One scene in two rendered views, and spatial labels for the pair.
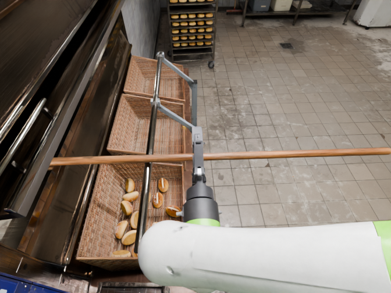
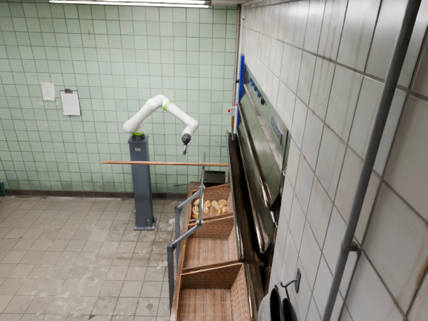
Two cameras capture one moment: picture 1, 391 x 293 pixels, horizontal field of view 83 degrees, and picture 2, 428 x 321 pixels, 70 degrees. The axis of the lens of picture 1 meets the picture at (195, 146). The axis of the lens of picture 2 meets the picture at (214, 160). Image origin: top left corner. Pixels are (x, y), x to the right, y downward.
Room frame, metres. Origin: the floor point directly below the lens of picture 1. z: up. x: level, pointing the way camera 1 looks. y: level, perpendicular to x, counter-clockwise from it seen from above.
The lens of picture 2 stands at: (3.13, 0.37, 2.50)
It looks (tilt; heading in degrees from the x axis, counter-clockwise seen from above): 26 degrees down; 182
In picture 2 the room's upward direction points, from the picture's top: 2 degrees clockwise
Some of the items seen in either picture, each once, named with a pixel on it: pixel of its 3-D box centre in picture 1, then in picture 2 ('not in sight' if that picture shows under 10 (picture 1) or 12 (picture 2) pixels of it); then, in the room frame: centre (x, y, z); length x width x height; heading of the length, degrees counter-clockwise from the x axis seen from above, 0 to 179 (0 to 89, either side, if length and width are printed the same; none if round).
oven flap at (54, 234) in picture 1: (100, 100); (246, 216); (1.08, 0.58, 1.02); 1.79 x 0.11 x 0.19; 3
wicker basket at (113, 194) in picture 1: (142, 208); (213, 206); (0.52, 0.30, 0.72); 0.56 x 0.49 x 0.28; 3
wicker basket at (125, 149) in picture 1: (152, 130); (212, 246); (1.12, 0.31, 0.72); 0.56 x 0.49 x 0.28; 3
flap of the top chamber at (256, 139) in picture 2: not in sight; (254, 125); (1.08, 0.58, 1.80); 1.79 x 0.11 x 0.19; 3
